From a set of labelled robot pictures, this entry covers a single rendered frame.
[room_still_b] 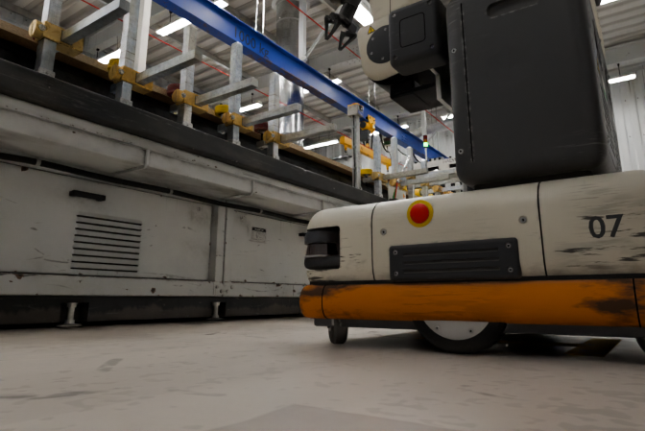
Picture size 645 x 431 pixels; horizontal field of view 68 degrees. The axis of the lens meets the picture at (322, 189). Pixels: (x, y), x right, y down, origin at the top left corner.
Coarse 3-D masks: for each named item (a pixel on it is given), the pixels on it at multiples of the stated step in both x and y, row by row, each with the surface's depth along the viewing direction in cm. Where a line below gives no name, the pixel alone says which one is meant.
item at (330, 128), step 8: (312, 128) 210; (320, 128) 207; (328, 128) 204; (336, 128) 205; (288, 136) 217; (296, 136) 214; (304, 136) 212; (312, 136) 212; (256, 144) 227; (264, 144) 224
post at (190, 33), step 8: (184, 32) 184; (192, 32) 184; (184, 40) 183; (192, 40) 183; (184, 48) 182; (192, 48) 183; (184, 72) 179; (192, 72) 181; (184, 80) 178; (192, 80) 180; (184, 88) 177; (192, 88) 180; (184, 104) 176; (184, 112) 175; (184, 120) 175
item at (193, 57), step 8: (184, 56) 146; (192, 56) 144; (200, 56) 145; (160, 64) 152; (168, 64) 150; (176, 64) 148; (184, 64) 147; (192, 64) 147; (144, 72) 157; (152, 72) 154; (160, 72) 152; (168, 72) 152; (136, 80) 159; (144, 80) 158; (152, 80) 158; (112, 88) 166
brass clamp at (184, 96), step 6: (180, 90) 175; (186, 90) 176; (174, 96) 176; (180, 96) 174; (186, 96) 176; (192, 96) 178; (180, 102) 176; (186, 102) 176; (192, 102) 178; (192, 108) 181; (198, 108) 181; (204, 108) 183
